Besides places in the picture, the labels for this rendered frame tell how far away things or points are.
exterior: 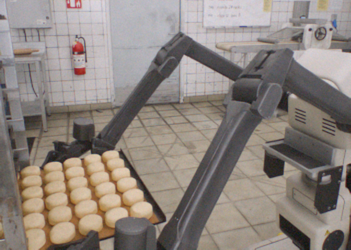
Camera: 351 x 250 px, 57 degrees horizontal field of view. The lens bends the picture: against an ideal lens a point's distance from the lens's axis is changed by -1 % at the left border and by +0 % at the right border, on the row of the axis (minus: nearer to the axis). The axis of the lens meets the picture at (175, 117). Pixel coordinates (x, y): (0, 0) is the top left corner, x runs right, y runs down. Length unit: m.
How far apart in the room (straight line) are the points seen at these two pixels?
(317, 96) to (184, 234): 0.42
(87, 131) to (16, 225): 0.55
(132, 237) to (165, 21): 4.35
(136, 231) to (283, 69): 0.41
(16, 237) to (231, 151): 0.41
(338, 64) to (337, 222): 0.55
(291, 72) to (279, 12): 4.84
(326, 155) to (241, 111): 0.57
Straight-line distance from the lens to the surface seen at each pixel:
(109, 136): 1.12
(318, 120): 1.17
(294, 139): 1.24
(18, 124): 1.02
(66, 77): 4.68
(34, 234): 0.75
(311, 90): 0.77
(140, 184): 0.88
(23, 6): 4.43
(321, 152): 1.16
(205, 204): 0.63
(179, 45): 1.05
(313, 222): 1.29
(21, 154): 1.05
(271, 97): 0.63
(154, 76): 1.07
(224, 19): 5.06
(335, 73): 1.06
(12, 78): 0.99
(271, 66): 0.66
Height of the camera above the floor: 1.36
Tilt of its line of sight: 18 degrees down
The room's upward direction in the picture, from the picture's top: straight up
